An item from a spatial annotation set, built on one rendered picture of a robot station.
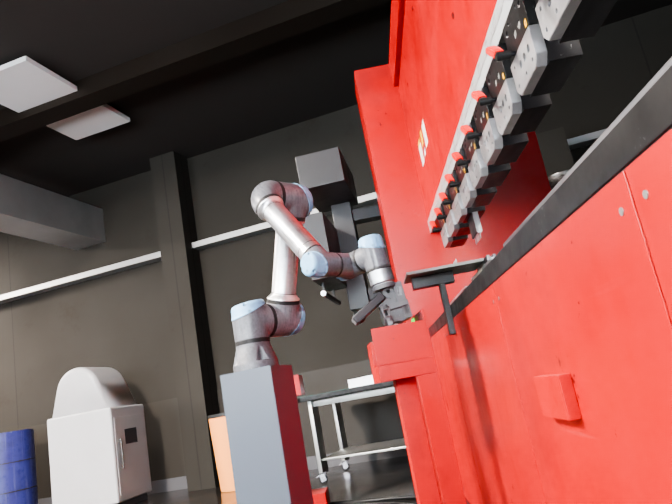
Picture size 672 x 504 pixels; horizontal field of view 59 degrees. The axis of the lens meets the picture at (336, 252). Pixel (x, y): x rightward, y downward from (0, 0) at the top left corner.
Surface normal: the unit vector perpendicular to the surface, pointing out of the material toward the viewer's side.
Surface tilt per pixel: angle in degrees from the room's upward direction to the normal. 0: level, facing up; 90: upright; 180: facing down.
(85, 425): 90
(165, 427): 90
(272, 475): 90
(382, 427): 90
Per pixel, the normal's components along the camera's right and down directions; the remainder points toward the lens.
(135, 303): -0.31, -0.17
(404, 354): 0.04, -0.24
